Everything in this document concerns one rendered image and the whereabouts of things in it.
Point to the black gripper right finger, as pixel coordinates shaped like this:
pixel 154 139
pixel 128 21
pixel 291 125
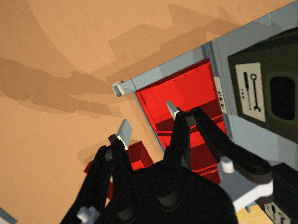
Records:
pixel 245 176

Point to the red open-front bin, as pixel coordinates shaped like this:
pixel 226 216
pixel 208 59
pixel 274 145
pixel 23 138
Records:
pixel 188 88
pixel 201 157
pixel 139 158
pixel 213 176

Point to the dark green case with orange latches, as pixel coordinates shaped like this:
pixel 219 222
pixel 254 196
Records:
pixel 265 83

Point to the grey metal shelf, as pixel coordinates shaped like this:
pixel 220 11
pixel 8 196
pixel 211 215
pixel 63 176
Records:
pixel 267 145

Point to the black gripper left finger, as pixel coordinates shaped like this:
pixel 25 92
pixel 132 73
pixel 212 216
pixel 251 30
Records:
pixel 92 196

